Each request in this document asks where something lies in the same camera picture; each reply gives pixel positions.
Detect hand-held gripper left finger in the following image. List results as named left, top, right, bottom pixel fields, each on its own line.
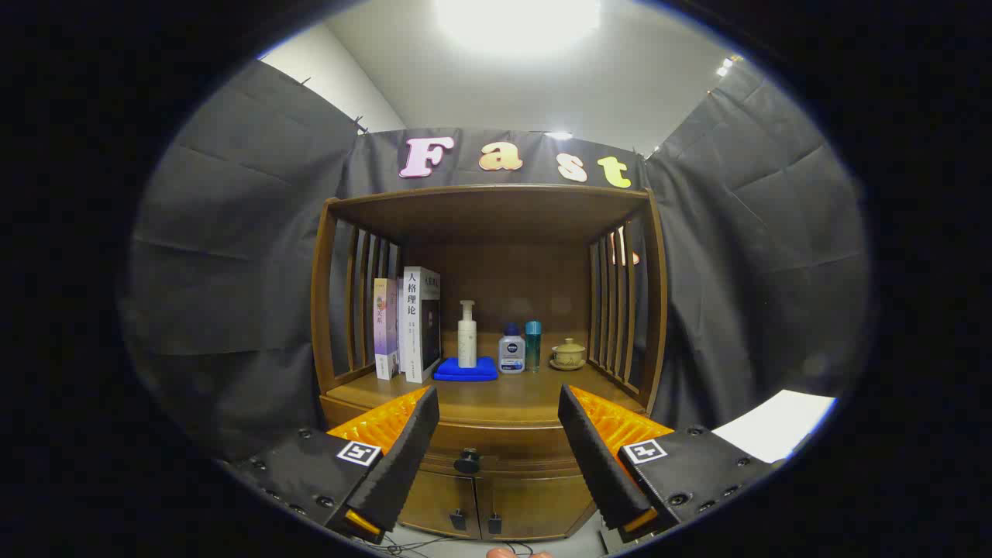
left=225, top=385, right=441, bottom=545

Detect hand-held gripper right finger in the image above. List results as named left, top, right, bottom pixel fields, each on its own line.
left=557, top=384, right=776, bottom=553

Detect wooden drawer with black knob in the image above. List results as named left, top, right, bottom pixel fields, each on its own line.
left=415, top=422, right=591, bottom=477

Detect wooden cabinet door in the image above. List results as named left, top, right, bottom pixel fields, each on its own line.
left=397, top=467, right=481, bottom=539
left=474, top=473, right=599, bottom=542

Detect wooden countertop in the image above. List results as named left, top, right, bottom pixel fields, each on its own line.
left=324, top=360, right=646, bottom=429

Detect wooden cabinet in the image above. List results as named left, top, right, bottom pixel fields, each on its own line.
left=310, top=184, right=669, bottom=542

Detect blue folded cloth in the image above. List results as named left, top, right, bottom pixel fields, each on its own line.
left=433, top=356, right=499, bottom=382

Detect ceramic lidded tea cup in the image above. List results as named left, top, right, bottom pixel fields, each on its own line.
left=549, top=337, right=587, bottom=371

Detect white and black book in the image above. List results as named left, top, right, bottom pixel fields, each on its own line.
left=398, top=267, right=443, bottom=384

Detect white bottle with blue label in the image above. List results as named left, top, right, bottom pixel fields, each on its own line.
left=498, top=323, right=526, bottom=374

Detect white pump bottle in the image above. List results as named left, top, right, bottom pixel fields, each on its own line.
left=457, top=300, right=478, bottom=369

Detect purple book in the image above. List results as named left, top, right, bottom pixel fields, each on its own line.
left=374, top=278, right=401, bottom=381

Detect white sheet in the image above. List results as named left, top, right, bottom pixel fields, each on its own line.
left=711, top=390, right=838, bottom=464

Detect black backdrop cloth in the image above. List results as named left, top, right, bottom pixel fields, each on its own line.
left=116, top=58, right=873, bottom=466

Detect black cables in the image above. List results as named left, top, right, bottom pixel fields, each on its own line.
left=360, top=533, right=543, bottom=558

